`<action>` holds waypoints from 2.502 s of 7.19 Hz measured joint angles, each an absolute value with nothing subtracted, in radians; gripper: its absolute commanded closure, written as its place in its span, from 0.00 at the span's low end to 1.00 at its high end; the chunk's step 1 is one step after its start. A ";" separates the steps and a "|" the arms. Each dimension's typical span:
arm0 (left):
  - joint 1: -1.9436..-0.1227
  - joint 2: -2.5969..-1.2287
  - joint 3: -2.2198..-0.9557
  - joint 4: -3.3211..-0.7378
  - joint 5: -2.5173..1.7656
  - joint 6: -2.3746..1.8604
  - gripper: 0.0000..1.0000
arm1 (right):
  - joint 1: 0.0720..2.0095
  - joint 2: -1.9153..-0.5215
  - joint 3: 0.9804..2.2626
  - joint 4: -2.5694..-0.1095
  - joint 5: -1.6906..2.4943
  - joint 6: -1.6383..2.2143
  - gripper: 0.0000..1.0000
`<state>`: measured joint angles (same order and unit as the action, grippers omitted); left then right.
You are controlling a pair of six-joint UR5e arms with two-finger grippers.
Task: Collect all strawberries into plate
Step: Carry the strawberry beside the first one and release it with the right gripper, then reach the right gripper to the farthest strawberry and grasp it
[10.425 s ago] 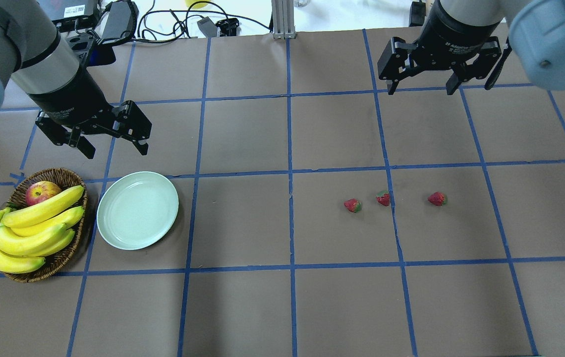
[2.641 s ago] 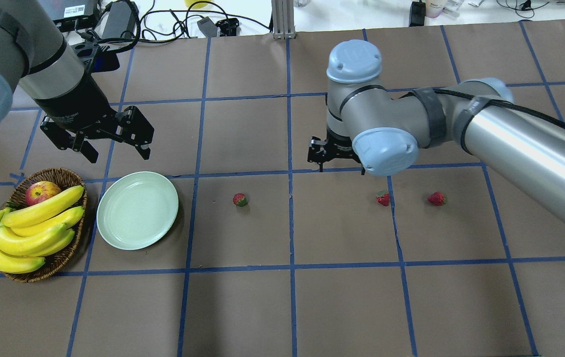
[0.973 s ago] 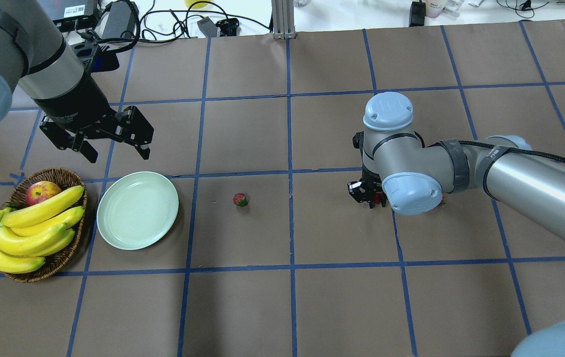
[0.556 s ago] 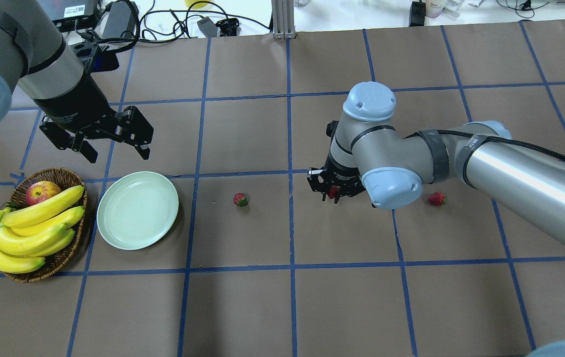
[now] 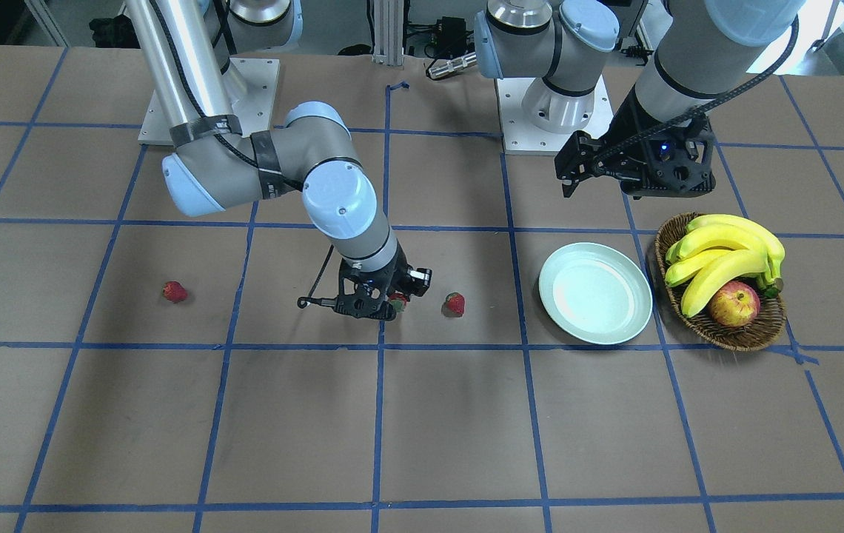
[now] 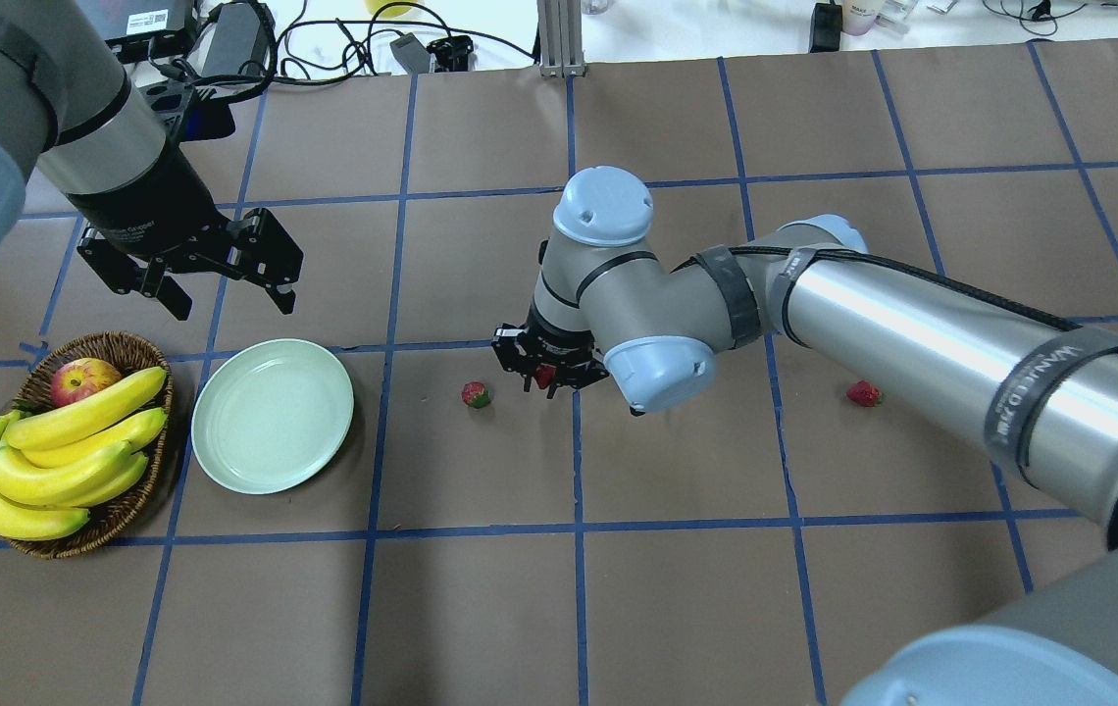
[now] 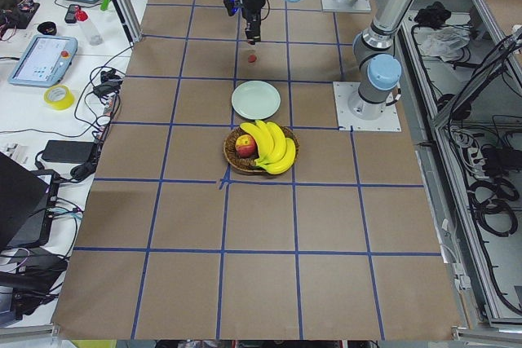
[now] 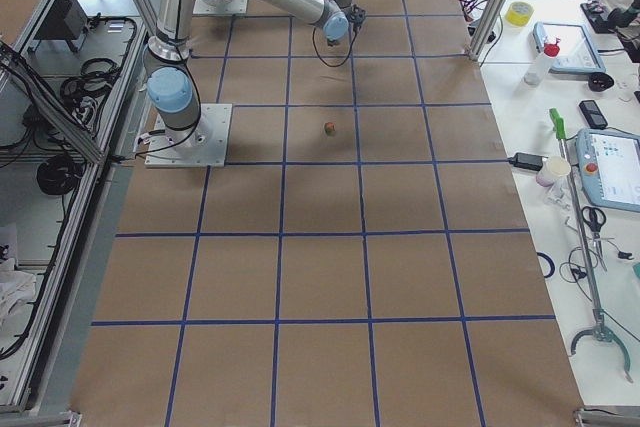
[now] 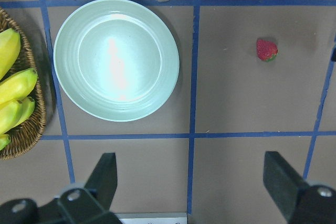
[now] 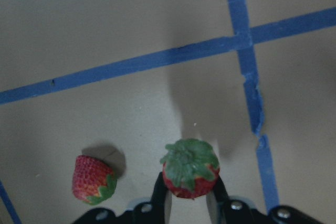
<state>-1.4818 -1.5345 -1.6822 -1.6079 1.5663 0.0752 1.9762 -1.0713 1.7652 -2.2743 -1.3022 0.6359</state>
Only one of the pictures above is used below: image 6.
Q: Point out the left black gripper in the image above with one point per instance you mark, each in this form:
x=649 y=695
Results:
x=142 y=208

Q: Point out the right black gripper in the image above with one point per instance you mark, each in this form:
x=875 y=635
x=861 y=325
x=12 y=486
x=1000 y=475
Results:
x=553 y=345

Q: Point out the greenish red strawberry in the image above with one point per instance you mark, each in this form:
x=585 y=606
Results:
x=544 y=376

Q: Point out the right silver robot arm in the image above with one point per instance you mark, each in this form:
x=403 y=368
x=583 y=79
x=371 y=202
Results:
x=1038 y=394

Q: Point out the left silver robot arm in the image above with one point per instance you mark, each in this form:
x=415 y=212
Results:
x=69 y=110

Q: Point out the light green plate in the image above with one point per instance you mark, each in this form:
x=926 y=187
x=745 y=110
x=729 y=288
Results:
x=272 y=416

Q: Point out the brown wicker basket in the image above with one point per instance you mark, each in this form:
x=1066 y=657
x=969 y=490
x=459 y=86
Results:
x=130 y=353

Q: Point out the red apple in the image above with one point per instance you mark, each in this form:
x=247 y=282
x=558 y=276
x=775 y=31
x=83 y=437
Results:
x=81 y=378

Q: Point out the black power adapter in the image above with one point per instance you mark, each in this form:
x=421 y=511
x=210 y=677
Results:
x=240 y=41

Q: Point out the yellow banana bunch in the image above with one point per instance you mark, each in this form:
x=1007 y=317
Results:
x=57 y=464

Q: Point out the aluminium frame post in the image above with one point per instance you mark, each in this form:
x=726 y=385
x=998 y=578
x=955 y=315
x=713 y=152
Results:
x=559 y=37

